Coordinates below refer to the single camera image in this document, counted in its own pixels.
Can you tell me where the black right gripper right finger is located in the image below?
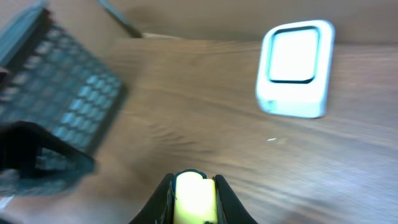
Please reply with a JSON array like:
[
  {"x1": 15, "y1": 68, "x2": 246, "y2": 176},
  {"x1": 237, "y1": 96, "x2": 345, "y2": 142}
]
[{"x1": 213, "y1": 174, "x2": 257, "y2": 224}]

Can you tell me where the white barcode scanner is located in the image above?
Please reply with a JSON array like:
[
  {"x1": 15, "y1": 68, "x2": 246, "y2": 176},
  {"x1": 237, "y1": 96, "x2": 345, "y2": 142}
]
[{"x1": 256, "y1": 19, "x2": 335, "y2": 119}]

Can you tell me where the yellow glue stick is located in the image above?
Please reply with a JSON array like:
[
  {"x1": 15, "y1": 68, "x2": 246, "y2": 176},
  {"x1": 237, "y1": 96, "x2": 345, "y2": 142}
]
[{"x1": 173, "y1": 170, "x2": 218, "y2": 224}]

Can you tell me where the grey plastic mesh basket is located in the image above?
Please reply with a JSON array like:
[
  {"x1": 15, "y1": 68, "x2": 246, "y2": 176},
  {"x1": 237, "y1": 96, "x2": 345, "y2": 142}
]
[{"x1": 1, "y1": 1, "x2": 123, "y2": 197}]

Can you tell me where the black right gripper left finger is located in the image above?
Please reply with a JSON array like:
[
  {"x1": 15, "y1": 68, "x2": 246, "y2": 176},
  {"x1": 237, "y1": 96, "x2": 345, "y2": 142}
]
[{"x1": 129, "y1": 173, "x2": 174, "y2": 224}]

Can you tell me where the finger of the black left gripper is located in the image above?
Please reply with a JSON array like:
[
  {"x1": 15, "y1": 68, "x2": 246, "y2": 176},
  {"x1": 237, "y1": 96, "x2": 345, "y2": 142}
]
[{"x1": 1, "y1": 121, "x2": 95, "y2": 179}]

